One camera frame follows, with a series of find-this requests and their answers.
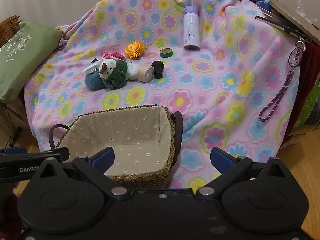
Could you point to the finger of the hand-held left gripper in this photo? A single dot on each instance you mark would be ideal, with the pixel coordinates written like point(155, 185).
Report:
point(53, 153)

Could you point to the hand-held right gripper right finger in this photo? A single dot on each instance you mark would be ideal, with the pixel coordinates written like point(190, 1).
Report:
point(221, 160)

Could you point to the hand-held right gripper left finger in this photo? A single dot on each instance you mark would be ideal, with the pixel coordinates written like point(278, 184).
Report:
point(103, 159)

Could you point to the woven basket with fabric liner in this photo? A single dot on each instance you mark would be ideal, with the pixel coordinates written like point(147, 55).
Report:
point(125, 135)

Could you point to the blue fuzzy plush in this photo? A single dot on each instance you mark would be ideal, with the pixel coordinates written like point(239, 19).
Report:
point(93, 82)

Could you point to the plush toy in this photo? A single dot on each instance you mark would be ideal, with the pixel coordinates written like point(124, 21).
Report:
point(117, 73)

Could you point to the beige tape roll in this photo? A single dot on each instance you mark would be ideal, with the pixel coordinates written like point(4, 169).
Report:
point(143, 74)

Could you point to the black mushroom-shaped stamp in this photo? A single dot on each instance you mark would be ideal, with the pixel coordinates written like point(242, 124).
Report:
point(158, 71)

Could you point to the pink and white cloth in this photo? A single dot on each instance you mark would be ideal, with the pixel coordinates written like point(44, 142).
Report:
point(115, 55)

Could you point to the orange embroidered pouch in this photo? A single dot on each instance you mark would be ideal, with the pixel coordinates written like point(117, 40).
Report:
point(135, 50)

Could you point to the green tape roll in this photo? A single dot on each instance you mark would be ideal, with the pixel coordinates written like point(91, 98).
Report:
point(162, 54)

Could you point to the black folding stand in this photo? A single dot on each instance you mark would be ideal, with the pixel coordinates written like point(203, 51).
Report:
point(15, 133)

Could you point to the pink floral fleece blanket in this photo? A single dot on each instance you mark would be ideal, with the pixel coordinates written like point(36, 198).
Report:
point(200, 80)

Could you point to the silver foil packet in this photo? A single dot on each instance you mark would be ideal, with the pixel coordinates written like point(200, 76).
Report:
point(92, 68)

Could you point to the green printed pillow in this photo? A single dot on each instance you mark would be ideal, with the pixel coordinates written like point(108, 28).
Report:
point(22, 62)

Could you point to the dark teal tag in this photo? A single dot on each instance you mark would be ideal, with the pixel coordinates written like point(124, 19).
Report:
point(94, 60)

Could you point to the green patterned bag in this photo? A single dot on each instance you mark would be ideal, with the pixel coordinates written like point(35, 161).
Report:
point(312, 110)

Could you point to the maroon velvet cloth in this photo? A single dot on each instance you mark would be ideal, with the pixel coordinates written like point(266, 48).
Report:
point(308, 80)

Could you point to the brown wicker basket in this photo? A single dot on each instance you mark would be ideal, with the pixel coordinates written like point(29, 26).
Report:
point(8, 28)

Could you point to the white and purple bottle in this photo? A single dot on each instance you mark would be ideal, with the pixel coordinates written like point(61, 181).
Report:
point(191, 30)

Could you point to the blue round lid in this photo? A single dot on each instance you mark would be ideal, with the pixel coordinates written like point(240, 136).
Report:
point(262, 5)

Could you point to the grey flat board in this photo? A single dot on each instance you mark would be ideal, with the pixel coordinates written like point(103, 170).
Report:
point(295, 15)

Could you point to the clear plastic bag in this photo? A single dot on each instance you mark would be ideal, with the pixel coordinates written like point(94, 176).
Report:
point(305, 12)

